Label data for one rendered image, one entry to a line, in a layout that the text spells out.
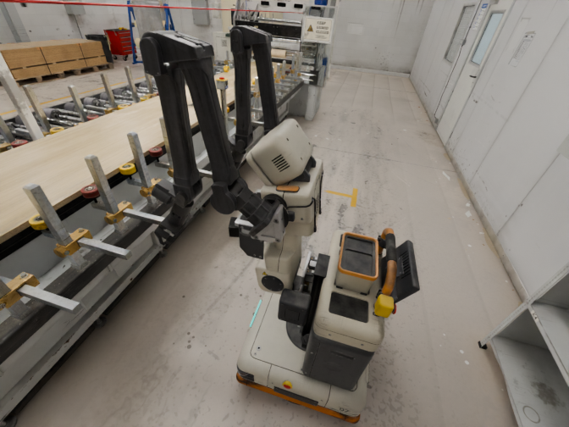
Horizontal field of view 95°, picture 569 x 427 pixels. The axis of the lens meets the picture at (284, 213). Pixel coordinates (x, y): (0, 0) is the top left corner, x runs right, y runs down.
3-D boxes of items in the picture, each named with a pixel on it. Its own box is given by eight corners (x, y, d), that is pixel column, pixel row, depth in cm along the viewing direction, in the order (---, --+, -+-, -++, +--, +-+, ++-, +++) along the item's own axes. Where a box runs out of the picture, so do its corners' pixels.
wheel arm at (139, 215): (169, 224, 132) (168, 218, 130) (165, 228, 130) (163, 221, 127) (98, 205, 140) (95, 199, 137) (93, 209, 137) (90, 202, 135)
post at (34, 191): (91, 270, 123) (38, 183, 93) (85, 276, 120) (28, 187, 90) (85, 268, 123) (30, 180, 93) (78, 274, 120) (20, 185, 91)
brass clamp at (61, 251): (94, 238, 119) (90, 230, 116) (67, 259, 108) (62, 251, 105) (83, 235, 120) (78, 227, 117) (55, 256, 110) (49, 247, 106)
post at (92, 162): (129, 235, 142) (96, 154, 112) (124, 240, 139) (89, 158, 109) (124, 234, 142) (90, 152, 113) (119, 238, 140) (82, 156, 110)
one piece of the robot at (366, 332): (356, 308, 170) (399, 207, 119) (348, 404, 129) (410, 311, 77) (306, 295, 176) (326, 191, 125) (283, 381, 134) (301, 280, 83)
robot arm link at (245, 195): (251, 206, 74) (257, 196, 78) (223, 182, 71) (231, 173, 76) (234, 221, 79) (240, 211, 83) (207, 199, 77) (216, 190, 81)
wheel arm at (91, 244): (133, 256, 112) (130, 249, 109) (127, 262, 109) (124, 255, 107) (52, 232, 120) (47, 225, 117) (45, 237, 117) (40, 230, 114)
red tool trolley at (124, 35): (139, 58, 886) (132, 29, 836) (124, 61, 827) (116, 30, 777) (125, 57, 890) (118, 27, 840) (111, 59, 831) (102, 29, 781)
